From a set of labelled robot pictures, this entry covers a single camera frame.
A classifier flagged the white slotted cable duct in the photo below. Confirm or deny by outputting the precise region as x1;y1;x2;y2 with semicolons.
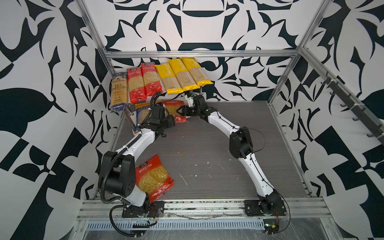
87;219;265;231

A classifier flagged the red spaghetti pack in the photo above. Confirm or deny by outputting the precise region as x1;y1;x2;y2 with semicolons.
127;68;147;104
141;63;163;97

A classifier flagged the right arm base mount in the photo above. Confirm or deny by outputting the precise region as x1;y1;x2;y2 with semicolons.
244;199;287;217

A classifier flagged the red macaroni bag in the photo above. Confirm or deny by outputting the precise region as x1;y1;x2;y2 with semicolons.
163;100;187;123
136;154;174;203

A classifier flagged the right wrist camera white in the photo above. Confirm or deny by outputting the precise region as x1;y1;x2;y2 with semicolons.
185;93;195;108

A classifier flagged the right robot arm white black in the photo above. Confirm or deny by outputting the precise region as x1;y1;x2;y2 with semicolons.
177;94;287;215

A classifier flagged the yellow pastatime spaghetti pack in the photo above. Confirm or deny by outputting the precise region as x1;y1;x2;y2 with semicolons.
181;58;213;87
168;59;199;92
155;63;183;95

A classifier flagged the black corrugated cable hose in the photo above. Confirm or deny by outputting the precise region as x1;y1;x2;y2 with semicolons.
99;146;128;205

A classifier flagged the blue gold spaghetti pack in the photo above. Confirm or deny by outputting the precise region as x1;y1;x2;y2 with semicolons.
111;72;129;112

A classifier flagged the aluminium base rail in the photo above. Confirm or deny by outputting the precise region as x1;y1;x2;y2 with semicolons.
76;198;332;221

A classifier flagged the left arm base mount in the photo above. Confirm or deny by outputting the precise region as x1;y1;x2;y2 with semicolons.
122;201;165;218

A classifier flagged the white two-tier shelf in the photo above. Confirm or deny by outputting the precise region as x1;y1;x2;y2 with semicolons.
122;61;211;134

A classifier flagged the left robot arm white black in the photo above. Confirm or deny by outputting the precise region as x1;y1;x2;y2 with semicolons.
98;105;175;207

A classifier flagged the yellow Pastatime spaghetti pack front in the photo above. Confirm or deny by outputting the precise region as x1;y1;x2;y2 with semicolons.
155;63;183;95

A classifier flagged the blue orecchiette pasta bag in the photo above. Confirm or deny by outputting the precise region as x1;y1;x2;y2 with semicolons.
135;103;150;133

